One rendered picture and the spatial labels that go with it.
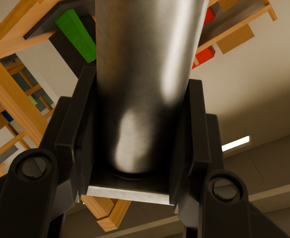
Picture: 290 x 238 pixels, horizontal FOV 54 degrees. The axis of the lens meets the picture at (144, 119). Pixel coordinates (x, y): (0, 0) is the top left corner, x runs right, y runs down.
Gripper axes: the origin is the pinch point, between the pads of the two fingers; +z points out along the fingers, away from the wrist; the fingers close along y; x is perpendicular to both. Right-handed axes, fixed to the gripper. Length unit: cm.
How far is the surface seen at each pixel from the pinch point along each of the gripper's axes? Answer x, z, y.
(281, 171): -408, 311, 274
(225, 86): -356, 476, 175
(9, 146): -399, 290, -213
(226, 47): -254, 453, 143
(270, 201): -383, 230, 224
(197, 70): -339, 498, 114
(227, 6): -190, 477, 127
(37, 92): -401, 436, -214
